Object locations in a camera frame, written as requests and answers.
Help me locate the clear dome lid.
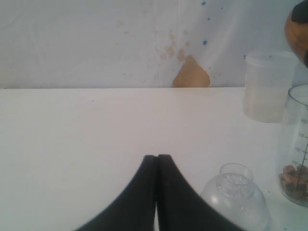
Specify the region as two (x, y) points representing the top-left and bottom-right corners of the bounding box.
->
(201, 163), (271, 231)

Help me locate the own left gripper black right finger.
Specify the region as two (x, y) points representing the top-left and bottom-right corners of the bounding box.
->
(155, 154), (241, 231)

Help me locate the round wooden bowl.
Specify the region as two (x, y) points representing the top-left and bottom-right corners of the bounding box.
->
(284, 13), (308, 65)

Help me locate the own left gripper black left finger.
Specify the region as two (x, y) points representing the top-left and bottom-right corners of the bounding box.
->
(78, 155), (158, 231)

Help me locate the clear plastic shaker cup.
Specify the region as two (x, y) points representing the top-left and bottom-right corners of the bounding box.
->
(276, 85), (308, 207)

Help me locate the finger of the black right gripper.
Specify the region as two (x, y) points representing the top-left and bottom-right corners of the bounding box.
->
(303, 50), (308, 68)
(291, 0), (308, 24)

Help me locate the translucent lidded plastic container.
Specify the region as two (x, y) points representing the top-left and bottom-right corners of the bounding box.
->
(243, 50), (298, 123)

